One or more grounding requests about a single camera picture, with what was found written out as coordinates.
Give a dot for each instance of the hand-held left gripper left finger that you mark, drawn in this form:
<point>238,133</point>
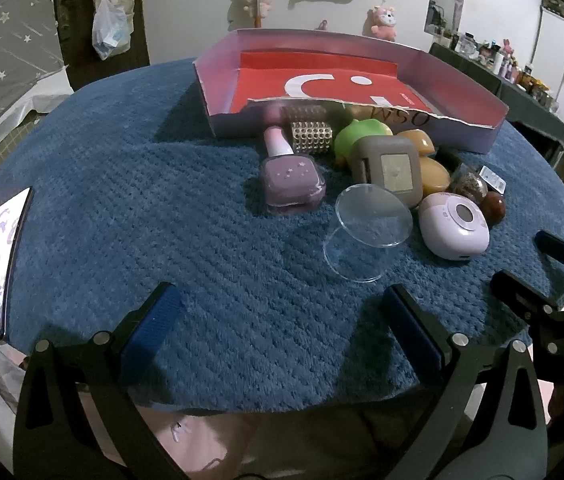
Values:
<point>154,320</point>

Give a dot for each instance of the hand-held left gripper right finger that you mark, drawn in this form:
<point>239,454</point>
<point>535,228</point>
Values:
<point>411,332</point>

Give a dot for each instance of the lilac round case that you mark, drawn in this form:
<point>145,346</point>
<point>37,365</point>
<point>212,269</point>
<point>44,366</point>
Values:
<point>449,232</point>

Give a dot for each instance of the clear round plastic container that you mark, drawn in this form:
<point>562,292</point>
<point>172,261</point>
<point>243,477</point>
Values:
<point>371,215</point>

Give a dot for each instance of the grey square compact case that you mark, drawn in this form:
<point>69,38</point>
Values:
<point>386,170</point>

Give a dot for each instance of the purple nail polish bottle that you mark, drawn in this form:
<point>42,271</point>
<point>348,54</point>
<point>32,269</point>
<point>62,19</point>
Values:
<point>292,180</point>

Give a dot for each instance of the gold rhinestone cylinder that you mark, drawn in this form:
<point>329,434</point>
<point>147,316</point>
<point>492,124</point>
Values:
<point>312,137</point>

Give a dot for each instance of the pink cardboard box red liner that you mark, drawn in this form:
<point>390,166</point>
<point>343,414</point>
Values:
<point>322,85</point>

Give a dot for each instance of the dark cloth-covered table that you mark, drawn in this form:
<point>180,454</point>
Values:
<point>521,100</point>

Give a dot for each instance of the person's pink clothing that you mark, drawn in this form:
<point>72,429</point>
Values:
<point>262,445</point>

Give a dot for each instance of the row of small bottles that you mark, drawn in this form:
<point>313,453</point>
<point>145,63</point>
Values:
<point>511,67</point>

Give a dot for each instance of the dark brown door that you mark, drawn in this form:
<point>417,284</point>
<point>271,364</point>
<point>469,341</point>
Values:
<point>74,60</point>

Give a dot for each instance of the pink plush cow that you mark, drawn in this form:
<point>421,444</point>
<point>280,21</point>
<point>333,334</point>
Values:
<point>384,22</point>

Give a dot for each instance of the clear plastic bag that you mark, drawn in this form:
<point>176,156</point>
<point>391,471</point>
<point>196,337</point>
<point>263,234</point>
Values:
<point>111,30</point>

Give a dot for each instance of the grey star-print sheet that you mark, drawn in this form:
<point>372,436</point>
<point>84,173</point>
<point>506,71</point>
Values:
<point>7,35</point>

